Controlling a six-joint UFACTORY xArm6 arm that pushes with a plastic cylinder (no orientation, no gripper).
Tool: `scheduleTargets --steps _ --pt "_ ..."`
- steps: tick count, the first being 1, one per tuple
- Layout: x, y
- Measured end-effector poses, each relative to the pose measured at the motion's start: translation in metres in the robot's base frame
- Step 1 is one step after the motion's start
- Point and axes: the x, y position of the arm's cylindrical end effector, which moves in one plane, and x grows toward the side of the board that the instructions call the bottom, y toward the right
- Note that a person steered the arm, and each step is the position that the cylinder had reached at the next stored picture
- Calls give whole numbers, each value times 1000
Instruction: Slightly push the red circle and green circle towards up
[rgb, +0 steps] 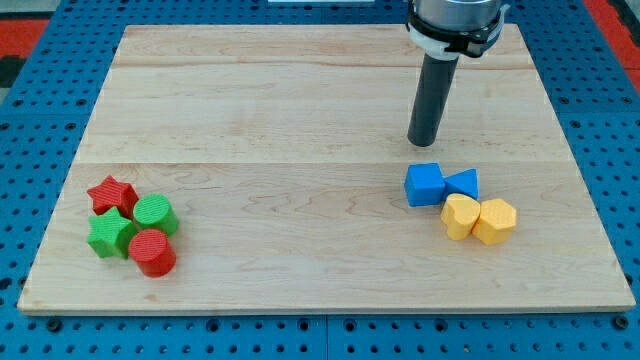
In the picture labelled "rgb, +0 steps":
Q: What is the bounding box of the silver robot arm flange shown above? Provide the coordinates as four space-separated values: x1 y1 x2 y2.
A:
406 0 510 61

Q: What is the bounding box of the green circle block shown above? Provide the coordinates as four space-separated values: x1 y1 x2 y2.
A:
133 193 179 236

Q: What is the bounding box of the red circle block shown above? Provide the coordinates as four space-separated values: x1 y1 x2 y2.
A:
128 229 177 278

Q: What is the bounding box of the wooden board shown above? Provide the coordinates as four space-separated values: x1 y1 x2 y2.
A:
18 24 635 316

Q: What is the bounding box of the blue cube block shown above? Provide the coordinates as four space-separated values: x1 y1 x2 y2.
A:
404 163 445 207

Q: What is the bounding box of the yellow heart block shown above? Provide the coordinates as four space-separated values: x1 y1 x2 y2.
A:
440 193 481 241

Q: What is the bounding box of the blue triangle block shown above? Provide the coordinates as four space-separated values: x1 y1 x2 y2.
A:
442 168 480 200

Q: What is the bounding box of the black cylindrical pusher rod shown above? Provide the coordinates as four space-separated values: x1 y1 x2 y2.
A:
407 54 458 147

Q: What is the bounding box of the yellow hexagon block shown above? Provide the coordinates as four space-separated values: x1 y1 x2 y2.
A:
472 198 517 246

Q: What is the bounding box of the red star block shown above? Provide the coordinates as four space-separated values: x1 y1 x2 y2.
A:
87 175 139 219

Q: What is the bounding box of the green star block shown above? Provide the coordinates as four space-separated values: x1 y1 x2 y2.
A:
87 207 138 259

